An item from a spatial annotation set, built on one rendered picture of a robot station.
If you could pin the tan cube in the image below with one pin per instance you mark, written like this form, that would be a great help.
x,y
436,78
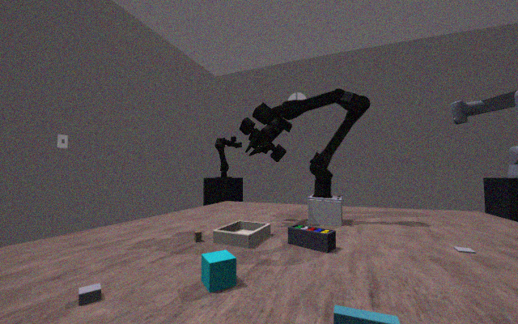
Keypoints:
x,y
197,236

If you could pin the beige open tray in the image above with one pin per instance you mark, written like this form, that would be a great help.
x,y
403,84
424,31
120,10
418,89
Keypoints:
x,y
241,233

